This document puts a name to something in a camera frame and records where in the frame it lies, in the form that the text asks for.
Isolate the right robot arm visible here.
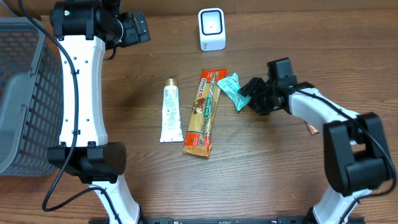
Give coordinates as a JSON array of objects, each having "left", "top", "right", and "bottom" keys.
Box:
[{"left": 239, "top": 58, "right": 397, "bottom": 223}]

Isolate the orange tissue pack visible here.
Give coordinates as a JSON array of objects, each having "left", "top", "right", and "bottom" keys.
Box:
[{"left": 305, "top": 122, "right": 318, "bottom": 135}]

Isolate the grey plastic basket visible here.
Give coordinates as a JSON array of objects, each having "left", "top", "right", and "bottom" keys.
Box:
[{"left": 1, "top": 17, "right": 63, "bottom": 176}]

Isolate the white tube gold cap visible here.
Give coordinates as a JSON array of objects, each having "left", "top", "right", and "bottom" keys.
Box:
[{"left": 160, "top": 78, "right": 183, "bottom": 142}]

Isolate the teal snack packet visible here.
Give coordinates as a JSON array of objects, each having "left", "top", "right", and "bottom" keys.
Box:
[{"left": 217, "top": 73, "right": 251, "bottom": 111}]

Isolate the white barcode scanner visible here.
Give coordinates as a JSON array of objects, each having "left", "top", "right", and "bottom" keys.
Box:
[{"left": 198, "top": 7, "right": 226, "bottom": 52}]

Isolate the orange spaghetti packet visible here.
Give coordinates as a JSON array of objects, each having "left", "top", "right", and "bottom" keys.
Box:
[{"left": 183, "top": 68, "right": 228, "bottom": 157}]

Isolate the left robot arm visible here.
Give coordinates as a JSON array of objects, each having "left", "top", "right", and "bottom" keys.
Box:
[{"left": 47, "top": 1, "right": 150, "bottom": 223}]

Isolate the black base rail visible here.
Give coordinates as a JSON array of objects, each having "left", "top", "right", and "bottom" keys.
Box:
[{"left": 144, "top": 216, "right": 306, "bottom": 224}]

